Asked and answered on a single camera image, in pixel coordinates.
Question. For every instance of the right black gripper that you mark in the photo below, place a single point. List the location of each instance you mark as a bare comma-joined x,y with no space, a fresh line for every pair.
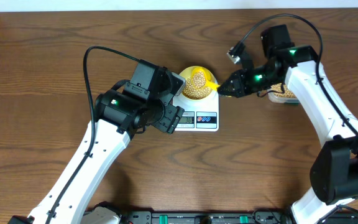
241,89

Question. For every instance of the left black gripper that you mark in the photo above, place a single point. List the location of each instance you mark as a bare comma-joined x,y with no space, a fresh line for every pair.
169,119

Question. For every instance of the yellow plastic bowl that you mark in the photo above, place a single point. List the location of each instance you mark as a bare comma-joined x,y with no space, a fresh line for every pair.
187,73

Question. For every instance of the yellow plastic measuring scoop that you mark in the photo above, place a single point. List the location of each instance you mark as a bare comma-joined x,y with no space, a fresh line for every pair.
202,78

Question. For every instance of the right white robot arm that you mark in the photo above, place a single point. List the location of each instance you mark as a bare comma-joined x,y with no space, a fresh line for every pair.
334,174

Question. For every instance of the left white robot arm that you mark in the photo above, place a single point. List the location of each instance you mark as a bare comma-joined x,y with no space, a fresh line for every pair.
120,113

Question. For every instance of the soybeans in yellow bowl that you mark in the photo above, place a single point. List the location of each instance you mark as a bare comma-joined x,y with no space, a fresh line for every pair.
195,94

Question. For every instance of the white digital kitchen scale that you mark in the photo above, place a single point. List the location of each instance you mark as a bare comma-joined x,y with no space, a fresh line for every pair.
199,115

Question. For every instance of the clear plastic container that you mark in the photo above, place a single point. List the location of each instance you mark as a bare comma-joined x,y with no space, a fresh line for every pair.
286,98

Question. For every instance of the pile of soybeans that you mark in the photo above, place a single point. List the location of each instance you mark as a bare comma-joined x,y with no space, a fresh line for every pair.
281,90

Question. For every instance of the black mounting rail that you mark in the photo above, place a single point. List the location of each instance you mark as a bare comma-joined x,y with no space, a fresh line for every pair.
222,217

